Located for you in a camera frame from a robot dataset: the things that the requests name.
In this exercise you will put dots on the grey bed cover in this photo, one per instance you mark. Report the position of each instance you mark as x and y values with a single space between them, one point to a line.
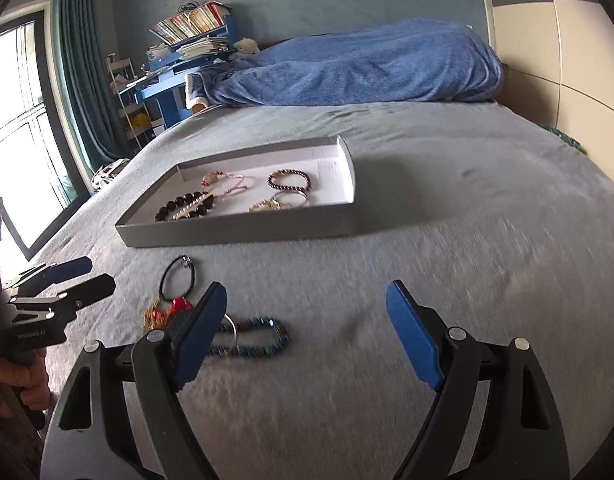
437 210

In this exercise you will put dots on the window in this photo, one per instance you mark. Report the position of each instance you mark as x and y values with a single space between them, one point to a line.
22 110

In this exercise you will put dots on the white plush toy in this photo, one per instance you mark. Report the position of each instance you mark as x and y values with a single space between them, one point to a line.
245 46

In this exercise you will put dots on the gold bangle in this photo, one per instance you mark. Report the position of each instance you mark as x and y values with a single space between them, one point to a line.
234 330

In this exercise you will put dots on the teal knit cloth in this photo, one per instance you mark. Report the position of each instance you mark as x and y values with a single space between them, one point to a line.
562 136

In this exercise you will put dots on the blue fleece blanket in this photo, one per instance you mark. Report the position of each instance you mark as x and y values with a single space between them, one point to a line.
362 65

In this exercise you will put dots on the person's left hand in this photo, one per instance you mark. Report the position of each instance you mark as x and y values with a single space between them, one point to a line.
17 377

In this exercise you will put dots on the blue desk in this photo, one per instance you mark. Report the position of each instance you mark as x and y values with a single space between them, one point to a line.
174 105

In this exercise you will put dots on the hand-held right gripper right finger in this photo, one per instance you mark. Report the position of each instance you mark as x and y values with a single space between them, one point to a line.
414 340

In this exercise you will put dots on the teal curtain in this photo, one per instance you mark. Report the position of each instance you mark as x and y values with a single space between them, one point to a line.
87 60

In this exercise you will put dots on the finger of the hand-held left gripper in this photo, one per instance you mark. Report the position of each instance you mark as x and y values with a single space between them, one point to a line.
67 269
22 300

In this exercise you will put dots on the stack of papers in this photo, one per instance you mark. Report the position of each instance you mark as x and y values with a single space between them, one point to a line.
202 46

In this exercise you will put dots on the white shelf cart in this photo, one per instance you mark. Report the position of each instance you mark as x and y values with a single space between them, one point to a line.
132 120

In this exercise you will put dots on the row of books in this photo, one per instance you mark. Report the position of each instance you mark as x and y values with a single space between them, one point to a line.
192 22

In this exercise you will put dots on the beige wardrobe with grey stripes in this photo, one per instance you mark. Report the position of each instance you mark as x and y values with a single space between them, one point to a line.
562 50

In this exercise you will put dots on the shallow grey cardboard box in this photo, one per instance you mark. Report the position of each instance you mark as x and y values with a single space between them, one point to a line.
237 230

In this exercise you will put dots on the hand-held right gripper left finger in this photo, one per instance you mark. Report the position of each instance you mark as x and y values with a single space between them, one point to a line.
197 340

